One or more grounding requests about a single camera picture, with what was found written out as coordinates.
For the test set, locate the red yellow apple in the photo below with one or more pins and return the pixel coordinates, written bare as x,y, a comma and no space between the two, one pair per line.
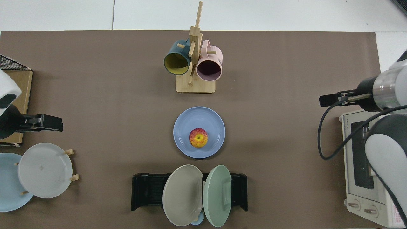
198,138

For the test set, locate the wooden plate stand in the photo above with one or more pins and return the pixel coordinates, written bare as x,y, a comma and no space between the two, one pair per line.
70,152

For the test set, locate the pale grey plate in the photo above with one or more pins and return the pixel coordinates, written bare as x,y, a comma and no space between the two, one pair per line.
44,170

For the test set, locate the light blue plate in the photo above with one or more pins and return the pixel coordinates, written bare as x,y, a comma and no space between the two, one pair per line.
8,184

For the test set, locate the black dish rack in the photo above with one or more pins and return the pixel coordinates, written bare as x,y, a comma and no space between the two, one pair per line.
148,190

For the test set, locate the green plate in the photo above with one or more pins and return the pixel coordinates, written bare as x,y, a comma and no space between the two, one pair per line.
216,197

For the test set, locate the beige plate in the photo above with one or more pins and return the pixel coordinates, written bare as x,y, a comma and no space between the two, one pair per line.
182,195

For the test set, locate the brown table cloth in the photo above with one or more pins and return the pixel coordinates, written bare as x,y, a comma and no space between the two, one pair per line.
95,95

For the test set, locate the pale toaster oven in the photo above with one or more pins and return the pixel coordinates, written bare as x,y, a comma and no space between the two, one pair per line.
353,190

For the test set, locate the dark grey object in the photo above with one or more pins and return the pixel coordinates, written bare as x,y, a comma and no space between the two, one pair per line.
401,5

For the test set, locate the pink cup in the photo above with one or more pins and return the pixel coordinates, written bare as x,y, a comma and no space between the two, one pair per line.
213,54

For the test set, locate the wooden cup stand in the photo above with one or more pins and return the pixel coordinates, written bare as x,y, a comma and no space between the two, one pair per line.
194,85

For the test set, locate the dark teal cup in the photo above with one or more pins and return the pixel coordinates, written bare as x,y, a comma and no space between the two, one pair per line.
176,63

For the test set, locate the small blue round thing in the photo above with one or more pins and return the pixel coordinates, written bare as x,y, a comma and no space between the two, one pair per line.
198,220

